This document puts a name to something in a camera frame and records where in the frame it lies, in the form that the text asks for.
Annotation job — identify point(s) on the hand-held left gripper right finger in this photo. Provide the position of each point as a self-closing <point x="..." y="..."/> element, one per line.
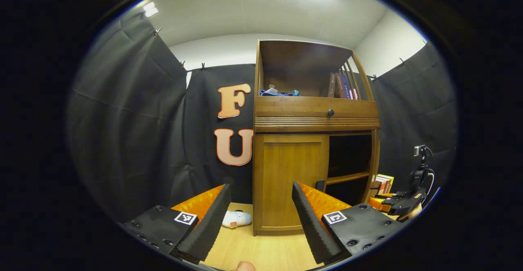
<point x="308" y="226"/>

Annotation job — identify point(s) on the blue book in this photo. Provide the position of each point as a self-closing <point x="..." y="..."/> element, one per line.
<point x="345" y="87"/>

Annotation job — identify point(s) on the black backdrop cloth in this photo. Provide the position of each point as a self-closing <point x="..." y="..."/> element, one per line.
<point x="135" y="140"/>

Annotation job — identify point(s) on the blue cloth item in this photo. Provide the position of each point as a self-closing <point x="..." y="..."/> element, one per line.
<point x="273" y="94"/>

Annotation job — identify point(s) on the wooden cabinet door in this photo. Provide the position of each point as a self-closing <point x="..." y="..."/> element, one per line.
<point x="286" y="169"/>

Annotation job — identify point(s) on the brown book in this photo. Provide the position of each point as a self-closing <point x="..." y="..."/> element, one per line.
<point x="331" y="85"/>

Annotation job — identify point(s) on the wooden double-door shoe cabinet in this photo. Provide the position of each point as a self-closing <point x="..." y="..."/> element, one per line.
<point x="302" y="62"/>

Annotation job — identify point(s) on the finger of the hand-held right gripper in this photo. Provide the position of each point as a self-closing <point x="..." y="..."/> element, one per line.
<point x="378" y="203"/>

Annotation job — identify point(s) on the small ceiling light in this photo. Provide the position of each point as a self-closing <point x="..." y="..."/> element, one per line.
<point x="150" y="9"/>

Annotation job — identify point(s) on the white slipper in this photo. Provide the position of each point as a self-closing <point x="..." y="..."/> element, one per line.
<point x="237" y="219"/>

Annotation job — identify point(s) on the dark red book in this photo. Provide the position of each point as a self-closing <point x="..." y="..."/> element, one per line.
<point x="338" y="86"/>

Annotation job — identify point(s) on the wooden inner shelf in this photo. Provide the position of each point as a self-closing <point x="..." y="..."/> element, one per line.
<point x="347" y="178"/>

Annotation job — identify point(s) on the pink book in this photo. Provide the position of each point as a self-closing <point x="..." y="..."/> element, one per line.
<point x="354" y="95"/>

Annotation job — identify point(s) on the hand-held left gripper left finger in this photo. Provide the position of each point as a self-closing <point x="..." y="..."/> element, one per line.
<point x="212" y="222"/>

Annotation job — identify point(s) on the stack of small books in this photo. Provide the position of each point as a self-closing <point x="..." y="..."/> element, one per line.
<point x="383" y="184"/>

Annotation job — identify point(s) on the wooden cabinet drawer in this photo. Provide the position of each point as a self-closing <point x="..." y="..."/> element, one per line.
<point x="286" y="107"/>

